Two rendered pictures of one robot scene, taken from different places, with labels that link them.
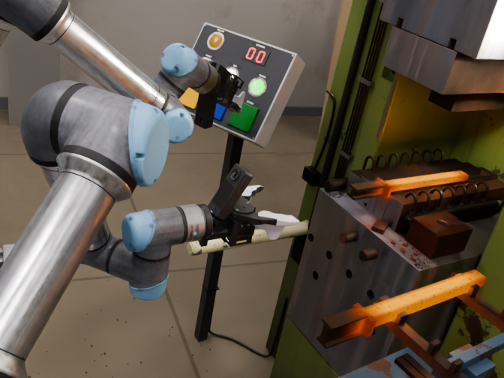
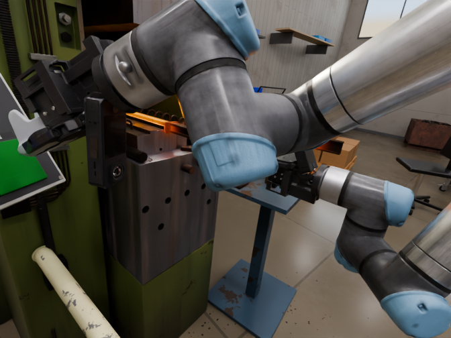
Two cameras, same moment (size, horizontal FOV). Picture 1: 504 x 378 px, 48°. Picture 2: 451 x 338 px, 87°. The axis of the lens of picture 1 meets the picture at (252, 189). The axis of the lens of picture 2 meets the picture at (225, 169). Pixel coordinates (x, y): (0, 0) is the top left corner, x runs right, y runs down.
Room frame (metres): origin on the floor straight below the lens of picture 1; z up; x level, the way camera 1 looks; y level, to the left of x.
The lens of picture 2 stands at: (1.33, 0.48, 1.17)
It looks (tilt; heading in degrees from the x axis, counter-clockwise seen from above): 21 degrees down; 252
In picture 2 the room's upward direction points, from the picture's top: 6 degrees clockwise
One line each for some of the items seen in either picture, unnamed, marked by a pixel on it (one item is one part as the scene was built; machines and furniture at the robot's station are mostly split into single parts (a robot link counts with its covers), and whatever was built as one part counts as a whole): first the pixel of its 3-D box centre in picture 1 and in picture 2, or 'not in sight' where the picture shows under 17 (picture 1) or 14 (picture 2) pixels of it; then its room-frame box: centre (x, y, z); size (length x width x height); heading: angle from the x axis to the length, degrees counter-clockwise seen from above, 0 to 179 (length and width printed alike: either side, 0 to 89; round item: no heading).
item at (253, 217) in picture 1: (256, 217); not in sight; (1.01, -0.02, 1.00); 0.09 x 0.05 x 0.02; 90
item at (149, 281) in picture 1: (142, 267); (362, 246); (0.92, 0.19, 0.88); 0.11 x 0.08 x 0.11; 75
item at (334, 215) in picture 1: (415, 276); (141, 185); (1.37, -0.52, 0.69); 0.56 x 0.38 x 0.45; 126
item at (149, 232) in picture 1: (153, 230); (374, 200); (0.92, 0.17, 0.98); 0.11 x 0.08 x 0.09; 126
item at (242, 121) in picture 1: (243, 117); (9, 165); (1.54, 0.06, 1.01); 0.07 x 0.05 x 0.07; 61
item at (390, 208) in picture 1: (429, 187); (129, 126); (1.41, -0.48, 0.96); 0.42 x 0.20 x 0.09; 126
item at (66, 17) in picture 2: not in sight; (66, 27); (1.54, -0.31, 1.25); 0.03 x 0.03 x 0.07; 36
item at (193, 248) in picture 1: (251, 237); (74, 296); (1.52, -0.03, 0.62); 0.44 x 0.05 x 0.05; 126
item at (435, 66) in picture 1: (476, 59); (124, 16); (1.41, -0.48, 1.32); 0.42 x 0.20 x 0.10; 126
